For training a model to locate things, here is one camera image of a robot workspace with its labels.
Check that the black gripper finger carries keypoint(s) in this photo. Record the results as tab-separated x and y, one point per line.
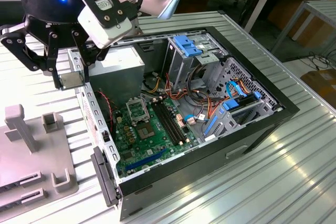
92	56
26	51

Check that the silver CPU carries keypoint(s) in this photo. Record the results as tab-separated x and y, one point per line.
71	79

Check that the CPU socket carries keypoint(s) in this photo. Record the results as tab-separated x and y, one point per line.
147	130

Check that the grey power supply unit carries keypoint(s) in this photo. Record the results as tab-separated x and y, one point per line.
115	82

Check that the black case fan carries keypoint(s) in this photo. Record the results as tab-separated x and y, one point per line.
106	113

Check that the grey optical drive cage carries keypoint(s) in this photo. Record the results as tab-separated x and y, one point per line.
178	69

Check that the blue drive latch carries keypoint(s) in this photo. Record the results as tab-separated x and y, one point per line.
182	41
193	51

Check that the black RAM slot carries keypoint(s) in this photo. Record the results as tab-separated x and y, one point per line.
164	124
172	123

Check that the green motherboard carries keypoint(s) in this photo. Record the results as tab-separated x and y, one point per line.
147	147

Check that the grey parts rack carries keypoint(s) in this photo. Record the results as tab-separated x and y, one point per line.
31	166

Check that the blue expansion slot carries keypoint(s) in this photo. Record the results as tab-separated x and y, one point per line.
145	160

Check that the black card retainer latch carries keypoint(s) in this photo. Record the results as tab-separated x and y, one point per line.
105	179

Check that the grey perforated disk bay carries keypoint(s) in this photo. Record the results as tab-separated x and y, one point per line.
236	69

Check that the hard disk in blue carrier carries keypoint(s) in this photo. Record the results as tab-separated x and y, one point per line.
231	104

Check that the black PC case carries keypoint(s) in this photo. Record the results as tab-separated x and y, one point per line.
183	179

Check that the stacked cardboard boxes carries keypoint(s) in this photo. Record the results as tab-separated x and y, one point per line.
282	11

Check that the brown cardboard box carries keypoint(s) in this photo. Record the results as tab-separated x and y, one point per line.
323	85

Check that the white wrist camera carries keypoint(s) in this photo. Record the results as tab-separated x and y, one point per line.
105	35

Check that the grey disk bay blue rail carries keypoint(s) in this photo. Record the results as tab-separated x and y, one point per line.
223	125

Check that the grey metal shelf frame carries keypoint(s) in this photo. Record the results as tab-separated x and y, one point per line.
323	7

